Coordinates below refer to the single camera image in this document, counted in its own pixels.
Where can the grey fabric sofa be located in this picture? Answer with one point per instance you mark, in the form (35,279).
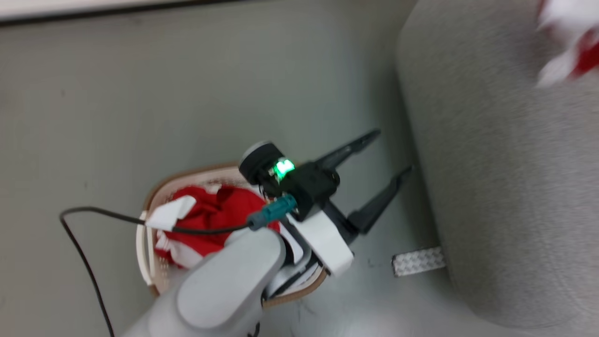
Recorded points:
(505,164)

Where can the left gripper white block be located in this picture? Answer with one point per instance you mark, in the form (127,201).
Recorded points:
(323,238)

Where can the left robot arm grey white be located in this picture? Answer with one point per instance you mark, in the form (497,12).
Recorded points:
(224,281)

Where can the white wall baseboard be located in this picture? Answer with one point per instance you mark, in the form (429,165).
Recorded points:
(70,8)

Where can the beige woven laundry basket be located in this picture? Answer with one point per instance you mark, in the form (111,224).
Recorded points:
(161,271)

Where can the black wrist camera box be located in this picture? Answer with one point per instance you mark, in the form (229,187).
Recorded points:
(309,185)

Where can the red and white garment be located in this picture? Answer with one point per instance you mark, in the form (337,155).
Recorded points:
(210,215)
(568,28)

